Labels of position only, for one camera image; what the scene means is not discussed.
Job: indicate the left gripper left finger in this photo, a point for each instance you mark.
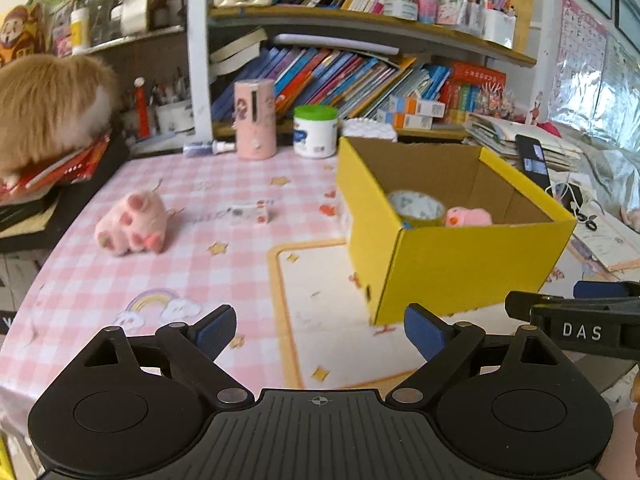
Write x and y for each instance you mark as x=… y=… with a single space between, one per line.
x=191 y=351

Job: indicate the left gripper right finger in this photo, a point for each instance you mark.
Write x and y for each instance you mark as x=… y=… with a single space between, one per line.
x=448 y=353

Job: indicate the pink pig plush toy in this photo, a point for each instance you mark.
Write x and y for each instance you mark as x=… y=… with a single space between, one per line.
x=461 y=216

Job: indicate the pink paw plush toy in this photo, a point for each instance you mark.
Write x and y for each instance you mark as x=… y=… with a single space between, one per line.
x=137 y=223

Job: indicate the small white box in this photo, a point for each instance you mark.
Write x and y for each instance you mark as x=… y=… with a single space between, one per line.
x=249 y=213

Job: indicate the yellow cardboard box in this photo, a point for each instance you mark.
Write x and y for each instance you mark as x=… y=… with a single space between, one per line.
x=447 y=269

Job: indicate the black scissors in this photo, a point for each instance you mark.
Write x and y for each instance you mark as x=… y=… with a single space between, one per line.
x=586 y=218

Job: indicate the pink checkered tablecloth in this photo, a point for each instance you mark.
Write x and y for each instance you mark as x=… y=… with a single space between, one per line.
x=302 y=320

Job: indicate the black smartphone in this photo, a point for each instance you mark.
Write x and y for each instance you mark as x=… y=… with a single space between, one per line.
x=533 y=162

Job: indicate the white spray bottle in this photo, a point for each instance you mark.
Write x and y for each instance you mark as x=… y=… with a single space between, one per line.
x=210 y=148

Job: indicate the stack of papers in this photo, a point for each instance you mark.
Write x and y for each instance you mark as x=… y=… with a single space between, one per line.
x=499 y=135

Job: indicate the white pen holder cup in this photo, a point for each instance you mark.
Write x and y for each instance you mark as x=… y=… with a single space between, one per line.
x=176 y=117

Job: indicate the white tissue pack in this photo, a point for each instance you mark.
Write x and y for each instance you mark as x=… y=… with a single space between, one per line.
x=368 y=129

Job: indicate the pink cylindrical humidifier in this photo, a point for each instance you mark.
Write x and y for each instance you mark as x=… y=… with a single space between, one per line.
x=255 y=119

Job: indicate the orange white medicine box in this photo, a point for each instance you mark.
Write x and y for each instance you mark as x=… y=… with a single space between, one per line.
x=414 y=106

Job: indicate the white jar green lid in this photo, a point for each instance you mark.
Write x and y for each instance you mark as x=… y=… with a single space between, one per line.
x=315 y=131

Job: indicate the red book set box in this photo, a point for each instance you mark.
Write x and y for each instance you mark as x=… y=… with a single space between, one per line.
x=468 y=88

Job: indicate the row of colourful books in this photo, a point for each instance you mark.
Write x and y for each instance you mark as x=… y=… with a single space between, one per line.
x=357 y=84

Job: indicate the fluffy orange cat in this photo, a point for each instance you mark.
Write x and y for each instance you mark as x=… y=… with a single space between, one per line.
x=52 y=106

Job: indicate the alphabet wall poster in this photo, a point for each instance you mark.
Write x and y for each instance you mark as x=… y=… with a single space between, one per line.
x=579 y=66

